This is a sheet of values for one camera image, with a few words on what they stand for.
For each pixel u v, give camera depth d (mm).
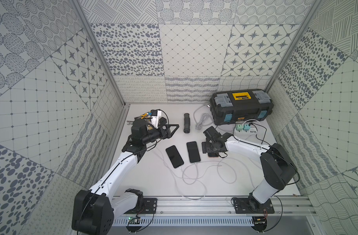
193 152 933
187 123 1049
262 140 980
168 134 661
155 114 683
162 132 659
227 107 951
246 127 982
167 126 661
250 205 671
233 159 909
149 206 736
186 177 839
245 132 1009
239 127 982
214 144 662
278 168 458
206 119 1108
